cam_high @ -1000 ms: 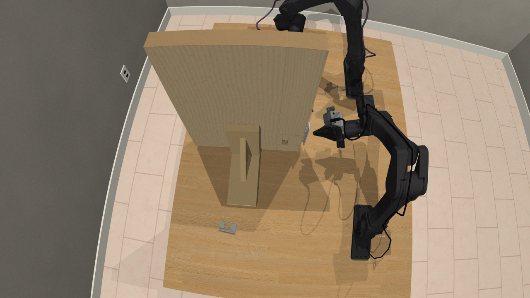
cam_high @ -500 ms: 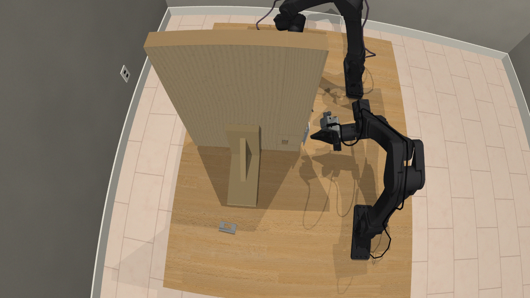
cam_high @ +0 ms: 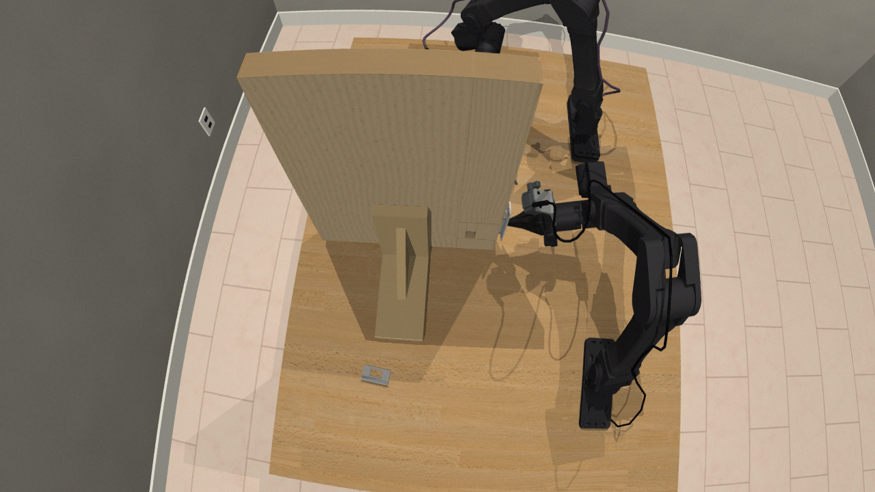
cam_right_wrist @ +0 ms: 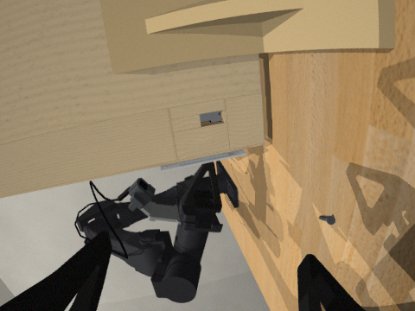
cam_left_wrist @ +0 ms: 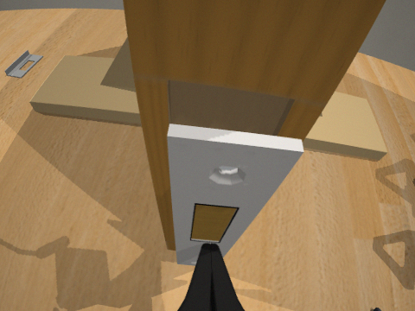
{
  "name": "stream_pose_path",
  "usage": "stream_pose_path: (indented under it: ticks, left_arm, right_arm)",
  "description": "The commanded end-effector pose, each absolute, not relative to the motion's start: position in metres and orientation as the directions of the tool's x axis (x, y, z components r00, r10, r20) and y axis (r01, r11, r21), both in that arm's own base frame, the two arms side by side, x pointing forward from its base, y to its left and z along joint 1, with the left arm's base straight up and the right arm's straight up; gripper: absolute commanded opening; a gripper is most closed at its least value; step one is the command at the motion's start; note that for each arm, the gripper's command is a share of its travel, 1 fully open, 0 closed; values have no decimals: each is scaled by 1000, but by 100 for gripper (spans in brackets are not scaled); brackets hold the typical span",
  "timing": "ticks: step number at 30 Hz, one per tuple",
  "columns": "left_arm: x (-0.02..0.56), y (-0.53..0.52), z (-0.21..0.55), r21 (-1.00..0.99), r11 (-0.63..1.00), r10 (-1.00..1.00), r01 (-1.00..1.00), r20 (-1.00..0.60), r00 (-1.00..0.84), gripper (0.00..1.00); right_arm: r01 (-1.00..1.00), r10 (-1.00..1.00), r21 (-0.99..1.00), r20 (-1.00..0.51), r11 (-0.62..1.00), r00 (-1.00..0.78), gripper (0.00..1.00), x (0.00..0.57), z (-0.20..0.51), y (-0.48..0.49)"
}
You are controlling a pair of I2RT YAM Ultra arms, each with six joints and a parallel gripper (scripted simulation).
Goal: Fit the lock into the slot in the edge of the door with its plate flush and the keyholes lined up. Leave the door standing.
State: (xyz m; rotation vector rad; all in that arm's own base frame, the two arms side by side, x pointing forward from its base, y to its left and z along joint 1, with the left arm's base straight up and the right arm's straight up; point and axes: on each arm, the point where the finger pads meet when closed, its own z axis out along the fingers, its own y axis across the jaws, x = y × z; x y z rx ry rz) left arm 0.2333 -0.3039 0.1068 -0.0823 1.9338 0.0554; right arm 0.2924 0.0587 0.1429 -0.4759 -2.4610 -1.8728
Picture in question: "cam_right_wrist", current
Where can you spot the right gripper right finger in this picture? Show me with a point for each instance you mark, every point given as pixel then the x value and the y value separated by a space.
pixel 314 280

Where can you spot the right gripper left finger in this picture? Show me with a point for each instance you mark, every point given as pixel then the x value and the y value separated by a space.
pixel 82 274

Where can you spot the grey mortise lock with keyhole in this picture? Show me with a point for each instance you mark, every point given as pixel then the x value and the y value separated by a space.
pixel 211 117

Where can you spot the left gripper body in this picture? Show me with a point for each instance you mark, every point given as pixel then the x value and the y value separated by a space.
pixel 193 226

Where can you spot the tan wooden door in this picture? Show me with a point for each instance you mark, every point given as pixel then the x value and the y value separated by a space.
pixel 69 112

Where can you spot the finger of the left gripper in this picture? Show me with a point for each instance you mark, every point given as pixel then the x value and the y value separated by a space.
pixel 189 198
pixel 207 192

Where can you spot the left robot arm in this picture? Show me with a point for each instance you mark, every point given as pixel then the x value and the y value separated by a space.
pixel 173 276

